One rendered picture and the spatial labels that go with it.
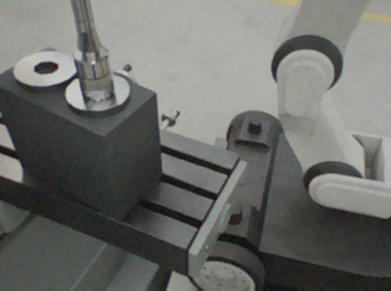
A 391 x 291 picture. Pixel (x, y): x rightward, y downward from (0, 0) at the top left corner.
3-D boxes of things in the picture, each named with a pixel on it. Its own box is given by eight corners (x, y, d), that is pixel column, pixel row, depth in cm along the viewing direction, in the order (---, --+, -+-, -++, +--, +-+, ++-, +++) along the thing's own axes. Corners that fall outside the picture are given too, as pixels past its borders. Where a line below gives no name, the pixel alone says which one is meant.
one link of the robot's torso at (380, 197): (388, 168, 132) (404, 133, 123) (393, 227, 118) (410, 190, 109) (310, 155, 136) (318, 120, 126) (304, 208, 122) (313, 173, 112)
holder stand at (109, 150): (71, 130, 91) (46, 37, 77) (163, 176, 82) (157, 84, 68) (21, 168, 83) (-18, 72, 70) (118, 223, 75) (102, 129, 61)
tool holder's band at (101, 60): (103, 71, 61) (101, 64, 61) (67, 66, 62) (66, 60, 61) (114, 52, 65) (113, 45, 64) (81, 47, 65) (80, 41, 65)
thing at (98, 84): (108, 103, 65) (103, 71, 61) (75, 98, 66) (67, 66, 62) (119, 83, 68) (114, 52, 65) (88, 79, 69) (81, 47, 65)
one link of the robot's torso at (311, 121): (368, 158, 131) (343, -2, 103) (369, 215, 117) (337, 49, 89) (309, 162, 138) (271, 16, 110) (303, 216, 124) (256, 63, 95)
